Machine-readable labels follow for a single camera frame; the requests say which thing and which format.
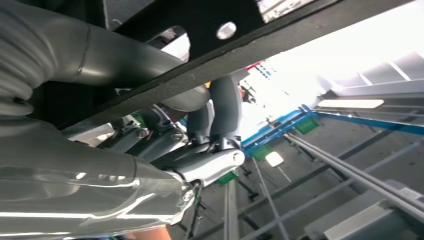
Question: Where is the blue metal shelf rack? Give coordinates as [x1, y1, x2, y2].
[241, 104, 424, 159]

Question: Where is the green panel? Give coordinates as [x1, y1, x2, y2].
[216, 169, 240, 186]
[294, 116, 321, 136]
[251, 145, 273, 163]

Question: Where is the long ceiling light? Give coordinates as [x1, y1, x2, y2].
[317, 98, 386, 110]

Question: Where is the grey ceiling pipe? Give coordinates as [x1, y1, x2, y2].
[284, 132, 424, 223]

